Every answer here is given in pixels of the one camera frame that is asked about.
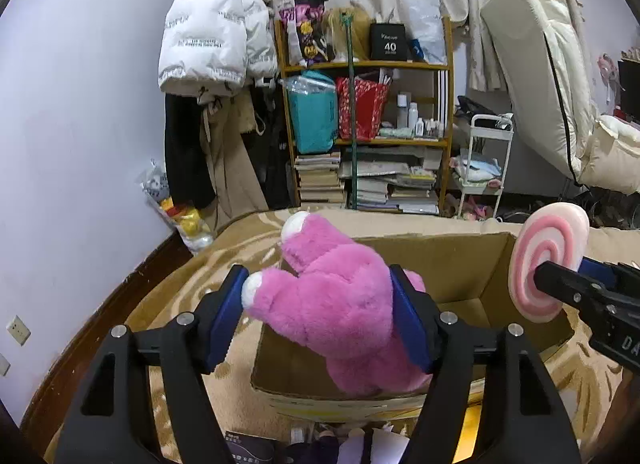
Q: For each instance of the group of small bottles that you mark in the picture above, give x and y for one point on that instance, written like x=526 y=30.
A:
x=432 y=128

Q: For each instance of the beige coat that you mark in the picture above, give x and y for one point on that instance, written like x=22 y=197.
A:
x=232 y=178

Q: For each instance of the pink white lollipop plush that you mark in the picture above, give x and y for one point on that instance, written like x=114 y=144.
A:
x=547 y=236

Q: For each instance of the purple printed package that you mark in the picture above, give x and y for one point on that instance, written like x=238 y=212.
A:
x=305 y=28

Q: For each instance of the pink plush toy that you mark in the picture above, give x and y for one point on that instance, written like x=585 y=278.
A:
x=330 y=304

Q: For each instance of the beige butterfly blanket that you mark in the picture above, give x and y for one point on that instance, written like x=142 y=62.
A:
x=170 y=294

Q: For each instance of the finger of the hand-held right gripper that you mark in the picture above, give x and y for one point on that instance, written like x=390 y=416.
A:
x=602 y=273
x=565 y=284

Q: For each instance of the black white striped folders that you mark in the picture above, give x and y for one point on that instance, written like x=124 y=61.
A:
x=442 y=103

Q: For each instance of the black hanging garment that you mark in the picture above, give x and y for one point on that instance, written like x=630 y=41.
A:
x=270 y=158

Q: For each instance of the green pole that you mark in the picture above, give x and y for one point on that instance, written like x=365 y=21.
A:
x=353 y=143

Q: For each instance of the cream quilt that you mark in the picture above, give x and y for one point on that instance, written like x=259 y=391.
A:
x=615 y=153

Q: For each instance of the tall white bottle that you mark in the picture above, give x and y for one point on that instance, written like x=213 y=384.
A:
x=402 y=111

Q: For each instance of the black item on cart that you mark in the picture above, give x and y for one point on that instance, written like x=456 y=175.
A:
x=475 y=107

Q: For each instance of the white puffer jacket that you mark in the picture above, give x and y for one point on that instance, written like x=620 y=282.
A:
x=210 y=18

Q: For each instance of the plastic bag of plush toys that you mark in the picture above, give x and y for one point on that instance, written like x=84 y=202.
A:
x=187 y=224

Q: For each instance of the pale green flat pack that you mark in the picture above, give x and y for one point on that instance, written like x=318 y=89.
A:
x=396 y=132

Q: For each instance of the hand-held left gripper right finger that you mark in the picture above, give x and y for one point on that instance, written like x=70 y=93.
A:
x=410 y=326

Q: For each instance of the crumpled clear plastic bag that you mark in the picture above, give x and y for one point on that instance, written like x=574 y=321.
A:
x=307 y=85

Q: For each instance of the black coat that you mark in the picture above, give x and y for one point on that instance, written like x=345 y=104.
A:
x=185 y=153

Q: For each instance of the black box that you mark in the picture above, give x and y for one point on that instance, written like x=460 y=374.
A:
x=388 y=41

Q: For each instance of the pastel cloths in cart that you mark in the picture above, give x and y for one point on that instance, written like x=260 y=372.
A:
x=475 y=168

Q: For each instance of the messy pile of books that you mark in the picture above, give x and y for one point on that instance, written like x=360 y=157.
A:
x=400 y=183

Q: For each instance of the stack of books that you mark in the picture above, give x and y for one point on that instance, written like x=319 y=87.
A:
x=317 y=178

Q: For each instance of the purple white doll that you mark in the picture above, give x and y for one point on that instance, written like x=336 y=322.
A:
x=350 y=449

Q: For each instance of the cream recliner chair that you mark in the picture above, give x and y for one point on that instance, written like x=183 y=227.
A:
x=535 y=58

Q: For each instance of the teal bag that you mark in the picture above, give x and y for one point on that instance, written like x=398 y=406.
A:
x=312 y=123

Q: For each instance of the white rolling cart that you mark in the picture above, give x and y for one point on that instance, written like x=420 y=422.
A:
x=505 y=163

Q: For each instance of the red patterned bag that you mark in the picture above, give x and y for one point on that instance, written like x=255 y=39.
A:
x=367 y=108

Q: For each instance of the pink fan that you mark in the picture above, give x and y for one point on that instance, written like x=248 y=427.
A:
x=606 y=68

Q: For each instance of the cardboard box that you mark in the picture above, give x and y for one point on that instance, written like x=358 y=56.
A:
x=450 y=264

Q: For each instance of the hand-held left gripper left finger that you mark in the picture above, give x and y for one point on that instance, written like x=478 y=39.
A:
x=225 y=326

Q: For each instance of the wooden shelf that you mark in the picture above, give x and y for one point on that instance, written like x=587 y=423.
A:
x=400 y=65

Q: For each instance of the white wall socket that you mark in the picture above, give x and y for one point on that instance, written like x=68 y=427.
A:
x=3 y=365
x=18 y=330

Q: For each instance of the dark printed package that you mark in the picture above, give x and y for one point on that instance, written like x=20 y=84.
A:
x=250 y=449

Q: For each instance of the blonde wig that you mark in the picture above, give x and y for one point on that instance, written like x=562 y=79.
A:
x=340 y=38

